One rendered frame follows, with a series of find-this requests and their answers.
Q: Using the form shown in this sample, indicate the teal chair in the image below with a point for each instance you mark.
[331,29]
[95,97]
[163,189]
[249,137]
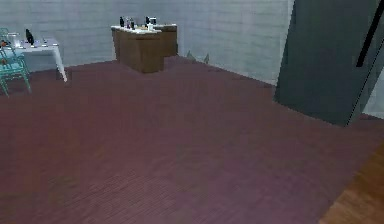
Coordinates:
[11,66]

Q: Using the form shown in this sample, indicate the small black bottle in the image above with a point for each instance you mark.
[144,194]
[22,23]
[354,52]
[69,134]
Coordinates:
[121,22]

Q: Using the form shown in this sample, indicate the black and white appliance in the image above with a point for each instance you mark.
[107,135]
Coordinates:
[150,22]

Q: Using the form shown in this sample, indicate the grey fridge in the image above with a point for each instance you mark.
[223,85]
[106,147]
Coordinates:
[316,63]

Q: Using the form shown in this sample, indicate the brown kitchen counter cabinet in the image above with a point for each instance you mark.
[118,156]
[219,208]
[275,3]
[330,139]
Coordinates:
[143,50]

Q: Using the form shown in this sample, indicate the small dark jar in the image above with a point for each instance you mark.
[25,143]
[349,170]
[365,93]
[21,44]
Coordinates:
[132,25]

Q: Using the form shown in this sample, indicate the white table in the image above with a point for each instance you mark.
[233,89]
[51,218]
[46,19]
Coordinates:
[43,50]

